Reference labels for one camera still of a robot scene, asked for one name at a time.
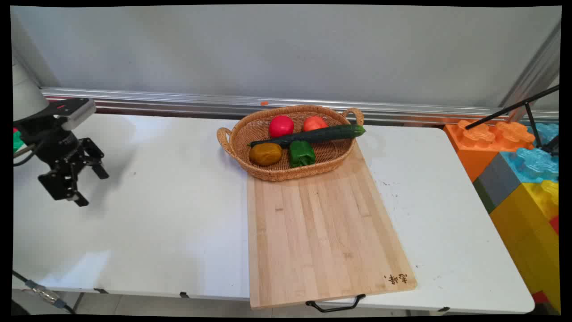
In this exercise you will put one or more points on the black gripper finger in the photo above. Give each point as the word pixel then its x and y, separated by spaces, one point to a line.
pixel 62 185
pixel 94 156

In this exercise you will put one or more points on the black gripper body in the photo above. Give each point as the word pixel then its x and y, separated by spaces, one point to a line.
pixel 56 145

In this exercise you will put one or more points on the yellow-brown potato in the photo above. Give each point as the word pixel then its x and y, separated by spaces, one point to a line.
pixel 265 154

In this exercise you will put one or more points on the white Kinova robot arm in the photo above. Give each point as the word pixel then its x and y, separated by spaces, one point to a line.
pixel 24 96

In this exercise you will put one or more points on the green toy block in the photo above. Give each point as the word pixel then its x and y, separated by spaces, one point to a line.
pixel 18 141

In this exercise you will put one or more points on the woven wicker basket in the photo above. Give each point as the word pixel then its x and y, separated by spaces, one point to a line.
pixel 277 170

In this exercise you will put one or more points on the red tomato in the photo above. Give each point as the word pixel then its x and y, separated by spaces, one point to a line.
pixel 281 126

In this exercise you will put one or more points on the green bell pepper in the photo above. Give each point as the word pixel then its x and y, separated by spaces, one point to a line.
pixel 302 154

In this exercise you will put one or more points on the orange-red tomato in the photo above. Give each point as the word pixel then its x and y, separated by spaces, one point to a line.
pixel 314 123

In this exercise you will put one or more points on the dark green cucumber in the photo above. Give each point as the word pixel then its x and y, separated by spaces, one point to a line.
pixel 321 134

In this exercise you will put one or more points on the wooden cutting board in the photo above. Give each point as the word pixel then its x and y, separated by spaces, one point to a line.
pixel 321 232

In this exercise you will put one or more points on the orange giant toy block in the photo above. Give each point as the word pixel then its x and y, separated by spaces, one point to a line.
pixel 473 150

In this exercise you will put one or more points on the gray giant toy block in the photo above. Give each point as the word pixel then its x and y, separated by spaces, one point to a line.
pixel 502 179

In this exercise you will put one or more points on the black tripod stand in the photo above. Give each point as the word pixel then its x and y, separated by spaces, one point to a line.
pixel 514 107

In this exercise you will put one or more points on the blue giant toy block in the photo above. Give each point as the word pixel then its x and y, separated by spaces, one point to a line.
pixel 534 163

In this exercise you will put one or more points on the yellow giant toy block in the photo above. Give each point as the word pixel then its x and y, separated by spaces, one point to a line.
pixel 532 232

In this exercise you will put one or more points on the small red toy block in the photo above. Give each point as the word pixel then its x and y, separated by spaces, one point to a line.
pixel 554 224

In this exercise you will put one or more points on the aluminium frame rail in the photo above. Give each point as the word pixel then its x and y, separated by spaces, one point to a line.
pixel 201 103

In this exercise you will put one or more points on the aluminium frame post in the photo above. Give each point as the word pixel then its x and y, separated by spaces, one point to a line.
pixel 534 71

